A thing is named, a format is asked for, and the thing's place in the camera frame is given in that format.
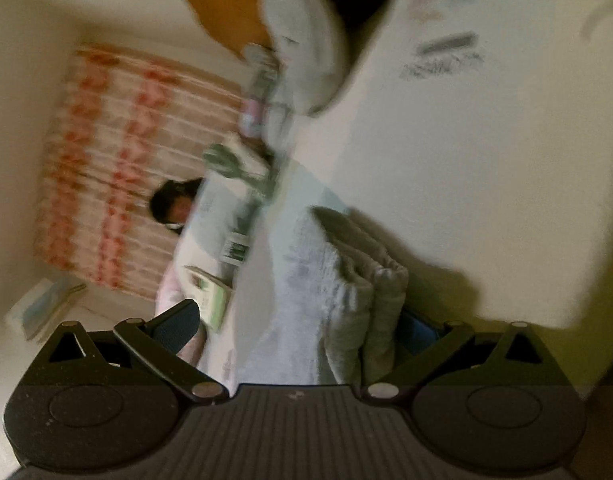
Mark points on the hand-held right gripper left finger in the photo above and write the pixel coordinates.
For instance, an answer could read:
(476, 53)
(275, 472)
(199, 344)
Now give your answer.
(179, 322)

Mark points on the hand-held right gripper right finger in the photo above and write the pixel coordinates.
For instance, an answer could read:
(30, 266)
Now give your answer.
(419, 332)

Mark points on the pink folded quilt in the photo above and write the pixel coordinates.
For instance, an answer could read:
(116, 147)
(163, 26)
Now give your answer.
(169, 290)

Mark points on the green and white book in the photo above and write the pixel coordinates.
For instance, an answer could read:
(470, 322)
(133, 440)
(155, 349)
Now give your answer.
(214, 300)

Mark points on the small white box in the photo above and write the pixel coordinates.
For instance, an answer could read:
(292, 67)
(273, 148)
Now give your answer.
(235, 249)

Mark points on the pale green pillow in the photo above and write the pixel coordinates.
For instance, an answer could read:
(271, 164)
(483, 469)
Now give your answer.
(211, 220)

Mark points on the pale blue flat box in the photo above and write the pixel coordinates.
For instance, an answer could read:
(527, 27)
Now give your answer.
(41, 307)

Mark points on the red patterned curtain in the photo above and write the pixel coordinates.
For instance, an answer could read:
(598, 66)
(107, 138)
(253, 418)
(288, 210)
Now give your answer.
(111, 160)

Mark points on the grey plush cushion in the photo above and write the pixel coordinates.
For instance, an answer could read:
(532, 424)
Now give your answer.
(306, 35)

